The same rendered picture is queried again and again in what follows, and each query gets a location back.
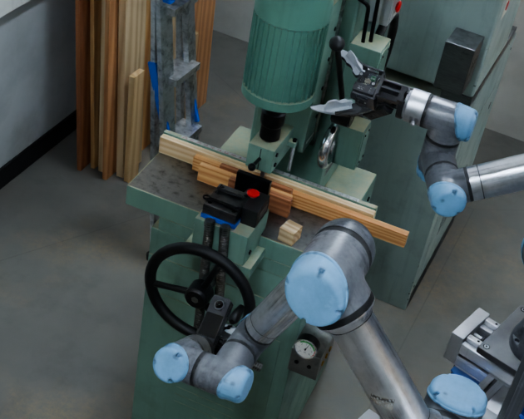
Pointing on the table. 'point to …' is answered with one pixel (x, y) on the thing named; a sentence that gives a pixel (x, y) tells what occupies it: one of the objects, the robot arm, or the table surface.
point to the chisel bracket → (269, 150)
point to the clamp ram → (244, 181)
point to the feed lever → (339, 79)
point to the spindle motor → (285, 53)
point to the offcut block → (289, 232)
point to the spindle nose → (271, 125)
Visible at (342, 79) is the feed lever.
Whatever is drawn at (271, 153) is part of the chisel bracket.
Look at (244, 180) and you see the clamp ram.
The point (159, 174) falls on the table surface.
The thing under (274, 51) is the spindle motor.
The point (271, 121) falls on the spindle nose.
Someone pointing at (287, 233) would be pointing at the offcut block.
